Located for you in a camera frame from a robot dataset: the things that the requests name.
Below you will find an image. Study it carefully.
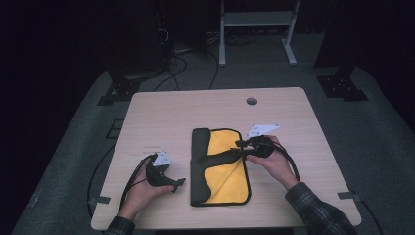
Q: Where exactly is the thin black floor cable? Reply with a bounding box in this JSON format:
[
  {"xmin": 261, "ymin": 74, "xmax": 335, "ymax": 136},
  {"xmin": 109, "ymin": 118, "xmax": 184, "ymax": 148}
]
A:
[
  {"xmin": 350, "ymin": 190, "xmax": 385, "ymax": 235},
  {"xmin": 85, "ymin": 142, "xmax": 117, "ymax": 220}
]

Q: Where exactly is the yellow and black cloth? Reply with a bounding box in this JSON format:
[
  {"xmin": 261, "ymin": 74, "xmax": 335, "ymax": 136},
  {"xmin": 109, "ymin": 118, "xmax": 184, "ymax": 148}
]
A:
[{"xmin": 189, "ymin": 127, "xmax": 252, "ymax": 208}]

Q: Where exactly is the person's right hand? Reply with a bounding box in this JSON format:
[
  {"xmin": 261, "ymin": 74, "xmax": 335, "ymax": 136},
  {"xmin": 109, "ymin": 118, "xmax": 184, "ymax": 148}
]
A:
[{"xmin": 246, "ymin": 135, "xmax": 300, "ymax": 191}]

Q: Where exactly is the long black cable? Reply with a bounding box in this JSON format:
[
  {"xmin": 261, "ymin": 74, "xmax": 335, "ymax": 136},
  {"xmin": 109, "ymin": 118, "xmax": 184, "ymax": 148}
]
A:
[{"xmin": 207, "ymin": 50, "xmax": 220, "ymax": 91}]

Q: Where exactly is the white metal stand frame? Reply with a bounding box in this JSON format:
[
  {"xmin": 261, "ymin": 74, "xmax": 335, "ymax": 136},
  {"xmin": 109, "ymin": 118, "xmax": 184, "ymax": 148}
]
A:
[{"xmin": 218, "ymin": 0, "xmax": 302, "ymax": 68}]

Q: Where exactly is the grey tape strip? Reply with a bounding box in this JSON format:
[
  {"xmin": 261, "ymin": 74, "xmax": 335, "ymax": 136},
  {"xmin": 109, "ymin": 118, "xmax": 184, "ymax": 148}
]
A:
[
  {"xmin": 87, "ymin": 195, "xmax": 113, "ymax": 207},
  {"xmin": 337, "ymin": 191, "xmax": 362, "ymax": 201}
]

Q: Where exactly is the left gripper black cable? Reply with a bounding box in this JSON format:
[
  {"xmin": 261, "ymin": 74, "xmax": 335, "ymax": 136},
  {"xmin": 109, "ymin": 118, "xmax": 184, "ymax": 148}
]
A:
[{"xmin": 119, "ymin": 154, "xmax": 157, "ymax": 211}]

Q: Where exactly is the bundle of dark cables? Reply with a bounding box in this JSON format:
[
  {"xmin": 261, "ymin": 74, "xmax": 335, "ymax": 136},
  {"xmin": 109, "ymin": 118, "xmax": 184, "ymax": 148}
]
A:
[{"xmin": 224, "ymin": 31, "xmax": 259, "ymax": 47}]

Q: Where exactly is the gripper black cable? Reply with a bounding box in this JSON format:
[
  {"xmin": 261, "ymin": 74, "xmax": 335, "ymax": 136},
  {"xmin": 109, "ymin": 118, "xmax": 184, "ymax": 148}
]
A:
[
  {"xmin": 269, "ymin": 139, "xmax": 301, "ymax": 183},
  {"xmin": 119, "ymin": 154, "xmax": 157, "ymax": 211}
]

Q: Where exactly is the person's left hand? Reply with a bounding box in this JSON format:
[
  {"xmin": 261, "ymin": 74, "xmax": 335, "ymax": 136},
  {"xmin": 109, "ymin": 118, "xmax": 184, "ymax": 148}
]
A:
[{"xmin": 118, "ymin": 159, "xmax": 176, "ymax": 220}]

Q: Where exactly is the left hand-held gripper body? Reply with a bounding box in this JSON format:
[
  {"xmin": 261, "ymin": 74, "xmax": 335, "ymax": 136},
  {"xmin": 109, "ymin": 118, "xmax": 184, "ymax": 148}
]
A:
[{"xmin": 145, "ymin": 150, "xmax": 177, "ymax": 188}]

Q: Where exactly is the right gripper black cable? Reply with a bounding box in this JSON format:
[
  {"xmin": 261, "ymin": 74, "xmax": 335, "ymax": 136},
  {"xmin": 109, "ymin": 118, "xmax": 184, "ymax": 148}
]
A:
[{"xmin": 269, "ymin": 139, "xmax": 301, "ymax": 183}]

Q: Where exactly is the black stand with base plate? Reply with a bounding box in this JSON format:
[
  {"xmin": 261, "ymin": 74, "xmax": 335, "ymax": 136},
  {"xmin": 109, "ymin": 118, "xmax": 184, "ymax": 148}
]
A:
[
  {"xmin": 96, "ymin": 0, "xmax": 171, "ymax": 107},
  {"xmin": 313, "ymin": 0, "xmax": 370, "ymax": 103}
]

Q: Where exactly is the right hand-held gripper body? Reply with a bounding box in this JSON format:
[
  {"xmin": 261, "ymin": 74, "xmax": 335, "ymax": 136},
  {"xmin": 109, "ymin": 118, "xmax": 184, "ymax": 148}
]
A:
[{"xmin": 246, "ymin": 123, "xmax": 281, "ymax": 160}]

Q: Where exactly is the looped black cable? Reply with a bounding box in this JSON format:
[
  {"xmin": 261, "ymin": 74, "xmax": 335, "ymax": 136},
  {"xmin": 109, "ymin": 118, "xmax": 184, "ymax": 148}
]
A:
[{"xmin": 153, "ymin": 54, "xmax": 189, "ymax": 92}]

